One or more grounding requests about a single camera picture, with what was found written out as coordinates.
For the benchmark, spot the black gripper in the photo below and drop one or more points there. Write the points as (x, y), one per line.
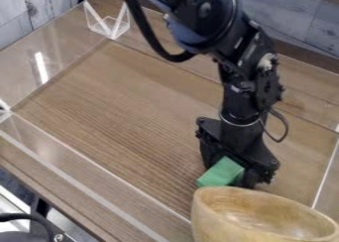
(239, 143)

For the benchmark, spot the green rectangular block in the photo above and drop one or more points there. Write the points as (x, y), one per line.
(225, 172)

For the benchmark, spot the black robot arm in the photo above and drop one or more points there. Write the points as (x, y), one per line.
(215, 28)

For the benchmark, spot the wooden bowl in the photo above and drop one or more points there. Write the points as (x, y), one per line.
(231, 214)

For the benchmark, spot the clear acrylic tray walls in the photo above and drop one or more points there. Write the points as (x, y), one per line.
(99, 134)

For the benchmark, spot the black table frame leg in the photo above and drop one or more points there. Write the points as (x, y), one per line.
(41, 226)

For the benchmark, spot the clear acrylic corner bracket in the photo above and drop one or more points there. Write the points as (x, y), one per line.
(108, 26)

